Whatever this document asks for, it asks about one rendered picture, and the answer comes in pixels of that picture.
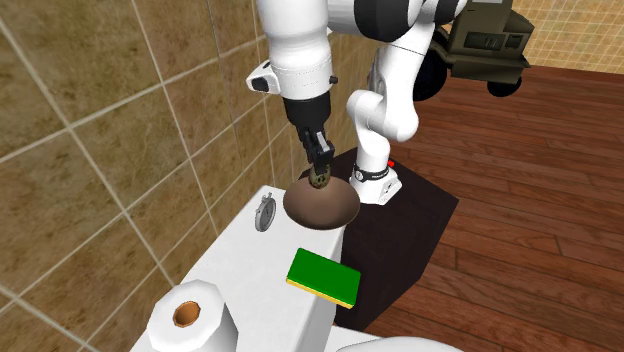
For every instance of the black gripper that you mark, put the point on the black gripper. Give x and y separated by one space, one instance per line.
309 111

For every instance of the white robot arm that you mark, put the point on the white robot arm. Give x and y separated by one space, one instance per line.
297 39

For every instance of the brown squat vase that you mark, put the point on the brown squat vase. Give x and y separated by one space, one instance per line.
319 207

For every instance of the silver stopwatch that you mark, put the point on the silver stopwatch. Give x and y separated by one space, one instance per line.
265 213

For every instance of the dark robot stand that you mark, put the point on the dark robot stand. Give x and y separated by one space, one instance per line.
390 244

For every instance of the green and yellow sponge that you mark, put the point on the green and yellow sponge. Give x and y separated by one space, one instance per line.
324 275

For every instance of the olive toy truck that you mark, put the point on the olive toy truck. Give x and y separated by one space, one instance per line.
487 44

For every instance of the white toilet paper roll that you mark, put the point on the white toilet paper roll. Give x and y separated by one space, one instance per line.
204 326

